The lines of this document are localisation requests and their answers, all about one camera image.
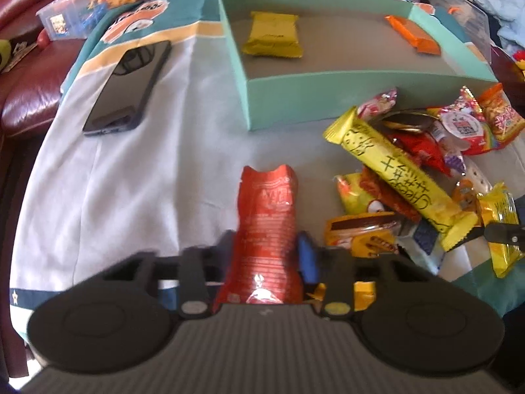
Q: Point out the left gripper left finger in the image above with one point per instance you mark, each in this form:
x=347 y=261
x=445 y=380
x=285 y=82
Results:
x=198 y=267

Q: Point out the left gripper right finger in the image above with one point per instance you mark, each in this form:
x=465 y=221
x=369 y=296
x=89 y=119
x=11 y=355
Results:
x=334 y=268

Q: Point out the small yellow candy packet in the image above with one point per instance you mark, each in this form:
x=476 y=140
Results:
x=499 y=206

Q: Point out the orange translucent candy packet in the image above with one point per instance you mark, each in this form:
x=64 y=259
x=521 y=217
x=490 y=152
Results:
x=365 y=235

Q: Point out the red foil snack packet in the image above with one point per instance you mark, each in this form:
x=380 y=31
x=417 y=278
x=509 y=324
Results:
x=264 y=262

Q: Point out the clear packet nougat bar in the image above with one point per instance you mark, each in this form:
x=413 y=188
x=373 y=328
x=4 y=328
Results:
x=480 y=182

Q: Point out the yellow cheese stick packet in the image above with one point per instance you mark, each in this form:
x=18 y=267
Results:
x=394 y=166

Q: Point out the round jelly cup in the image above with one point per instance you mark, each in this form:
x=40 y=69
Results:
x=464 y=127

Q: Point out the red bb snack packet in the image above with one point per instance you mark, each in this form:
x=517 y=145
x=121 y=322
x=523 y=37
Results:
x=422 y=147

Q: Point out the rainbow red candy bag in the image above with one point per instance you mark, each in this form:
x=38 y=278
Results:
x=467 y=103

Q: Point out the dark red gold packet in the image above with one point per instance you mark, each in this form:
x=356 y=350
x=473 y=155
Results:
x=412 y=121

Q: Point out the pink white candy packet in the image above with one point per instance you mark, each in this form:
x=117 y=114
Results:
x=378 y=105

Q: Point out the orange wafer snack packet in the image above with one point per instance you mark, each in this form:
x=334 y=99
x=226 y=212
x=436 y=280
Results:
x=412 y=33

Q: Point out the yellow snack packet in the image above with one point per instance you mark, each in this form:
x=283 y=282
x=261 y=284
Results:
x=273 y=35

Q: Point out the blue white cracker packet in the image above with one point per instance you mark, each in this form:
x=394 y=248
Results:
x=421 y=244

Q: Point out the orange red chips bag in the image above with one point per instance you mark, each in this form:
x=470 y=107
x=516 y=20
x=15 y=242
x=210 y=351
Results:
x=504 y=121

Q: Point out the yellow red toy figure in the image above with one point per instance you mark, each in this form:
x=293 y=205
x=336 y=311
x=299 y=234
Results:
x=519 y=59

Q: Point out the black smartphone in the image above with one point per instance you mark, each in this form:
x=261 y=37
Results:
x=122 y=101

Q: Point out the teal cardboard box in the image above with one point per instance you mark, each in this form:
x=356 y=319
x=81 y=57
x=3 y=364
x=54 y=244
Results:
x=351 y=54

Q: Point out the clear plastic lid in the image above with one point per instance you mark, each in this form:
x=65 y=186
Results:
x=467 y=22

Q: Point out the dark red leather sofa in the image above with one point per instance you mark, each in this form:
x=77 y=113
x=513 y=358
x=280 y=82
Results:
x=30 y=90

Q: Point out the clear bin of toys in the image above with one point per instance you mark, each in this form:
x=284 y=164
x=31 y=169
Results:
x=75 y=19

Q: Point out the green plush toy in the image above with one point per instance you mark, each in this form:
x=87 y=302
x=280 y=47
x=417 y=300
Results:
x=5 y=53

